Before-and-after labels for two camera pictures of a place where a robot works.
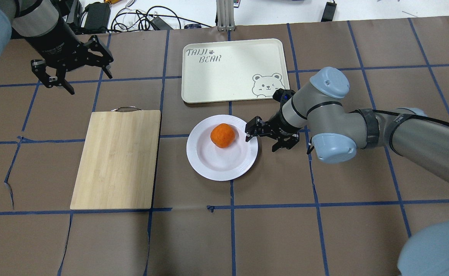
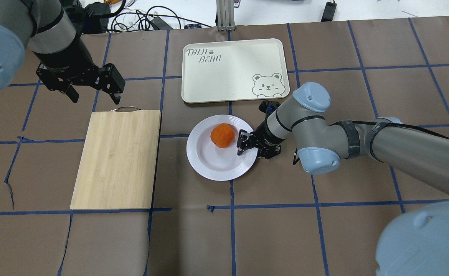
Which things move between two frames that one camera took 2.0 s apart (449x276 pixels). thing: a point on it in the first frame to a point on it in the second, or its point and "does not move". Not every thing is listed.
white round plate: x=217 y=163 does not move
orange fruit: x=223 y=135 does not move
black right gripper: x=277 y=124 to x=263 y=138
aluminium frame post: x=225 y=9 does not move
